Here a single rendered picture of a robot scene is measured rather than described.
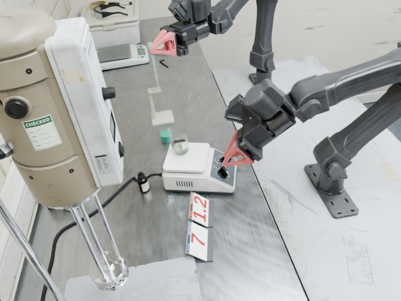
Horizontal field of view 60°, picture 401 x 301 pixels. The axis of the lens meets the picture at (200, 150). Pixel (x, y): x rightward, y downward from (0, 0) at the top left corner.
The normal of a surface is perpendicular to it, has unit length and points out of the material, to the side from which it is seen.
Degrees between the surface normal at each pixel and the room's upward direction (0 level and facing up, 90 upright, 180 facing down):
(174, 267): 0
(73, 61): 90
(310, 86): 17
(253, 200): 0
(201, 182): 90
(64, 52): 90
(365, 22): 90
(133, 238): 0
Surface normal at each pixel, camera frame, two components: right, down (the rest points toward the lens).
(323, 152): -0.80, -0.44
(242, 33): 0.17, 0.62
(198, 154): -0.07, -0.77
